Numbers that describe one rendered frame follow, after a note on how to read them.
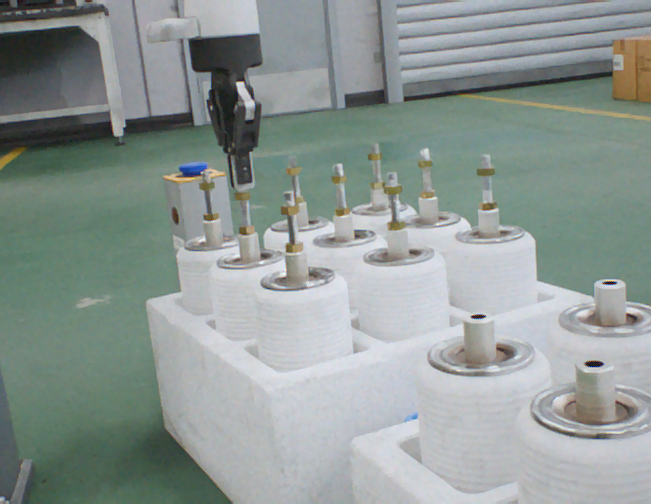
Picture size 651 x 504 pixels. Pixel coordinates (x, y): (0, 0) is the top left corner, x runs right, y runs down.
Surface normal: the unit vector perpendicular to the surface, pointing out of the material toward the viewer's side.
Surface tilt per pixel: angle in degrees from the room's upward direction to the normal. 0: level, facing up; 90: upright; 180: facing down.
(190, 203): 90
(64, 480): 0
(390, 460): 0
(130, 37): 90
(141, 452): 0
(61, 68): 90
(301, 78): 90
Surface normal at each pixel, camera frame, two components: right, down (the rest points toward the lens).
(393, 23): 0.18, 0.20
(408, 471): -0.10, -0.97
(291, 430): 0.46, 0.17
